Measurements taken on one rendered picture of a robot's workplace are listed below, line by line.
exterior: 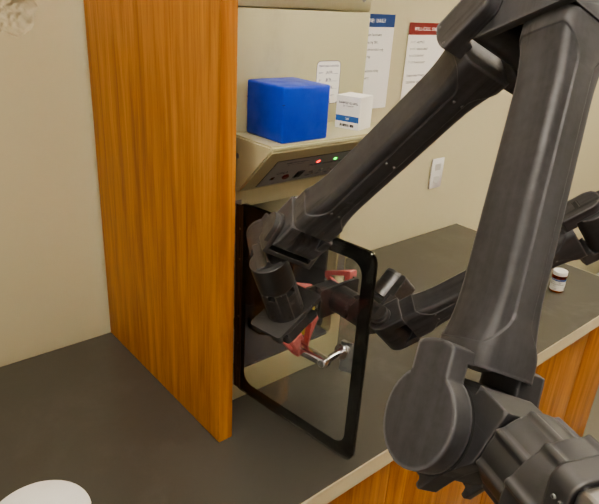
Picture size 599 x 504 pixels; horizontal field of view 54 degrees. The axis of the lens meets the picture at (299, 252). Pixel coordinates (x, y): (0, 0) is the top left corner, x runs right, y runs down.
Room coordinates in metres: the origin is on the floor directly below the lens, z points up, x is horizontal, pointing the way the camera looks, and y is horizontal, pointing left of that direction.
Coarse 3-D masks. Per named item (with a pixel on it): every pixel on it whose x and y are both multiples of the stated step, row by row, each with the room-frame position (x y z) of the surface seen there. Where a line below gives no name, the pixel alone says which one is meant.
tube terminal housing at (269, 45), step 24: (240, 24) 1.01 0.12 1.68; (264, 24) 1.04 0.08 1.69; (288, 24) 1.08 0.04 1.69; (312, 24) 1.11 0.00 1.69; (336, 24) 1.15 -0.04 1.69; (360, 24) 1.20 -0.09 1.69; (240, 48) 1.01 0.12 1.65; (264, 48) 1.04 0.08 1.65; (288, 48) 1.08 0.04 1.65; (312, 48) 1.12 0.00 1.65; (336, 48) 1.16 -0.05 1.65; (360, 48) 1.20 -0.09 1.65; (240, 72) 1.01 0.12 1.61; (264, 72) 1.05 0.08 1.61; (288, 72) 1.08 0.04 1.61; (312, 72) 1.12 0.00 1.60; (360, 72) 1.20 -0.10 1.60; (240, 96) 1.01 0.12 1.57; (240, 120) 1.01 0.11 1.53; (240, 192) 1.02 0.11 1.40; (264, 192) 1.05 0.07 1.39; (288, 192) 1.09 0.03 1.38
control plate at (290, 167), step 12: (312, 156) 1.00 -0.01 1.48; (324, 156) 1.03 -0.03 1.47; (336, 156) 1.06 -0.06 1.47; (276, 168) 0.97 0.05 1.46; (288, 168) 1.00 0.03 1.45; (300, 168) 1.02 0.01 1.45; (312, 168) 1.05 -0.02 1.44; (324, 168) 1.08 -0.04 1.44; (264, 180) 0.99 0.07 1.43; (276, 180) 1.02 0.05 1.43; (288, 180) 1.04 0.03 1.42
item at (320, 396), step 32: (320, 256) 0.86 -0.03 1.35; (352, 256) 0.82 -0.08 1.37; (256, 288) 0.95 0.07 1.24; (320, 288) 0.86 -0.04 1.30; (352, 288) 0.81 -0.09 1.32; (320, 320) 0.85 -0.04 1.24; (352, 320) 0.81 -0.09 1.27; (256, 352) 0.95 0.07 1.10; (288, 352) 0.90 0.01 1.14; (320, 352) 0.85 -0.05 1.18; (352, 352) 0.81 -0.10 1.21; (256, 384) 0.95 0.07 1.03; (288, 384) 0.89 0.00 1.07; (320, 384) 0.84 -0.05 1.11; (352, 384) 0.80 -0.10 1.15; (288, 416) 0.89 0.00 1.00; (320, 416) 0.84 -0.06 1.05; (352, 416) 0.80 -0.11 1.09; (352, 448) 0.79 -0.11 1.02
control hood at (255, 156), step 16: (336, 128) 1.09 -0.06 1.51; (368, 128) 1.11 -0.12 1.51; (240, 144) 0.98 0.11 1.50; (256, 144) 0.94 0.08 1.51; (272, 144) 0.93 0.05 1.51; (288, 144) 0.94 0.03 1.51; (304, 144) 0.96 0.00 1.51; (320, 144) 0.98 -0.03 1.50; (336, 144) 1.01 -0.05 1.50; (352, 144) 1.05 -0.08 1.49; (240, 160) 0.98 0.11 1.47; (256, 160) 0.94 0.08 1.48; (272, 160) 0.94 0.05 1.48; (240, 176) 0.98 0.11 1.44; (256, 176) 0.96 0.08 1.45
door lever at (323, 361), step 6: (300, 348) 0.81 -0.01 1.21; (306, 348) 0.81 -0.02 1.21; (336, 348) 0.82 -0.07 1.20; (342, 348) 0.82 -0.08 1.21; (300, 354) 0.81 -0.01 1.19; (306, 354) 0.80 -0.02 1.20; (312, 354) 0.80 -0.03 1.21; (318, 354) 0.80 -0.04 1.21; (330, 354) 0.80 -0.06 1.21; (336, 354) 0.80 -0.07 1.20; (342, 354) 0.81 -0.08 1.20; (312, 360) 0.79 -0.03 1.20; (318, 360) 0.79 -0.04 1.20; (324, 360) 0.78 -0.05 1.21; (330, 360) 0.79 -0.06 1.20; (324, 366) 0.78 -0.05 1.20
